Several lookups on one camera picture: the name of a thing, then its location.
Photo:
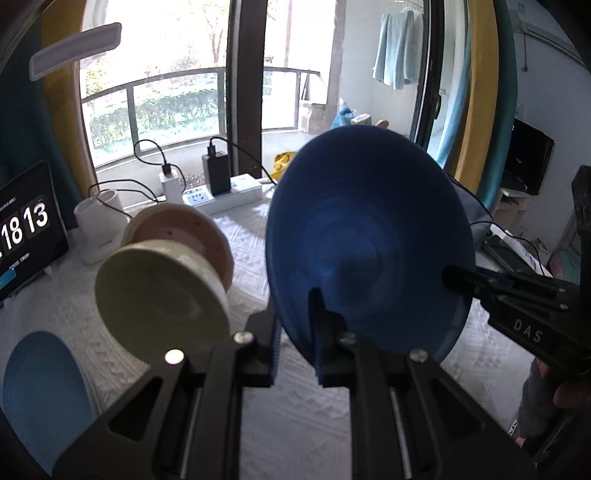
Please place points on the white power strip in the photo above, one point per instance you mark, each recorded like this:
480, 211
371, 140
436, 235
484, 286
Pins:
231, 194

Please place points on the white charger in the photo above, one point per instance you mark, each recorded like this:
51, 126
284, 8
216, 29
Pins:
171, 187

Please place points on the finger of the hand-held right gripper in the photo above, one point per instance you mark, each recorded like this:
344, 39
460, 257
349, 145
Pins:
494, 274
461, 277

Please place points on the white tablet stand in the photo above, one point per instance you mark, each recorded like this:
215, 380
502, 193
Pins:
18, 295

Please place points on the white desk lamp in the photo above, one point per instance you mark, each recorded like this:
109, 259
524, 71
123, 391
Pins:
99, 230

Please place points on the black monitor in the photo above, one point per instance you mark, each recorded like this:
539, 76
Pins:
528, 157

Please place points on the black charger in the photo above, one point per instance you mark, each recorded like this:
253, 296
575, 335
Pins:
216, 173

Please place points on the cream bowl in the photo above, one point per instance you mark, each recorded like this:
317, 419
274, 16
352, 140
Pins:
157, 300

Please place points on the pink strawberry bowl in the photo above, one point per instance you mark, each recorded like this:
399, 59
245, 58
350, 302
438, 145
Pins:
184, 226

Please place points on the cardboard box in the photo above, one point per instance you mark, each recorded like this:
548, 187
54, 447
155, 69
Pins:
314, 117

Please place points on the yellow wipes pack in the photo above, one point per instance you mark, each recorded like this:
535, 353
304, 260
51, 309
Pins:
281, 166

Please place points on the white textured tablecloth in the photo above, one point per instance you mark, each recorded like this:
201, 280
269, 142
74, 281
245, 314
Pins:
286, 429

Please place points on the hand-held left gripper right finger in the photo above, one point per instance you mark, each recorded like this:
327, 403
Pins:
323, 350

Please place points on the white air conditioner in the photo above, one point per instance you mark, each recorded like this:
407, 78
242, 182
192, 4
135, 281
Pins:
545, 23

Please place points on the teal curtain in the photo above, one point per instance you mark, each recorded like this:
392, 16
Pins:
23, 115

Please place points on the cream plate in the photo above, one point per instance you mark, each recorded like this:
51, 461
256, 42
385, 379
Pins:
46, 392

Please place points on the grey pouch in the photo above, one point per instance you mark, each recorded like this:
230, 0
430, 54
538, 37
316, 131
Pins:
471, 207

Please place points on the dark window frame post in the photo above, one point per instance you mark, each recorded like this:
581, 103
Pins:
247, 92

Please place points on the hanging light blue towel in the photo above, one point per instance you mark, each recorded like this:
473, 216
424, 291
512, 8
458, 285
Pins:
397, 46

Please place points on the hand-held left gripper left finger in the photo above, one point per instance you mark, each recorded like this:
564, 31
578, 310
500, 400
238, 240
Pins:
276, 350

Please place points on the yellow curtain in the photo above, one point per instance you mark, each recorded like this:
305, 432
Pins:
62, 115

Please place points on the person's right hand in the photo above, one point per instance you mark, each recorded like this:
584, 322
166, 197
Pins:
572, 394

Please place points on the blue bag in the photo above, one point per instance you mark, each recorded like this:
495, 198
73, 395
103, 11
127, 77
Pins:
344, 115

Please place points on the balcony railing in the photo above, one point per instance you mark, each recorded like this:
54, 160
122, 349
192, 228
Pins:
161, 78

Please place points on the blue bowl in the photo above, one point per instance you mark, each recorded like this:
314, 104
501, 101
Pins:
369, 230

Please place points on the black tablet showing clock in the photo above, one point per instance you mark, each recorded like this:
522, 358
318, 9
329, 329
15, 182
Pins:
27, 230

